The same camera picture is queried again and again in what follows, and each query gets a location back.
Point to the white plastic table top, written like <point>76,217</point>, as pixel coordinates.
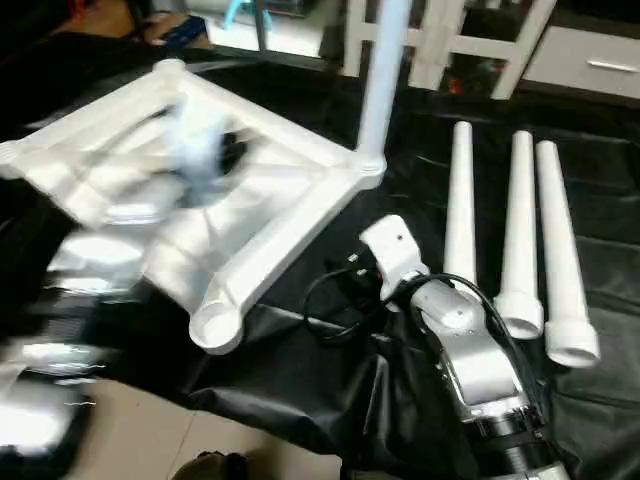
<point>290,210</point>

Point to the white plastic table leg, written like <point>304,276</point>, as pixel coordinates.
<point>520,230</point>
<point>562,270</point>
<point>380,80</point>
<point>460,200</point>

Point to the blue box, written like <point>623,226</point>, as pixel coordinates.
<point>182,30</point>

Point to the black mat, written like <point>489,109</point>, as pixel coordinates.
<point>330,400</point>

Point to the light blue plastic hanger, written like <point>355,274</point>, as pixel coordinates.
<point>235,10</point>

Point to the grey left robot foot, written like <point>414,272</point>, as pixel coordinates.
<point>210,466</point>

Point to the white glass door cabinet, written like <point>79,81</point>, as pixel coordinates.
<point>460,30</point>

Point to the white drawer unit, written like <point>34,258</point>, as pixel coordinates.
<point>590,62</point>

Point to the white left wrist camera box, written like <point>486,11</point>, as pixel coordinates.
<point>195,150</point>

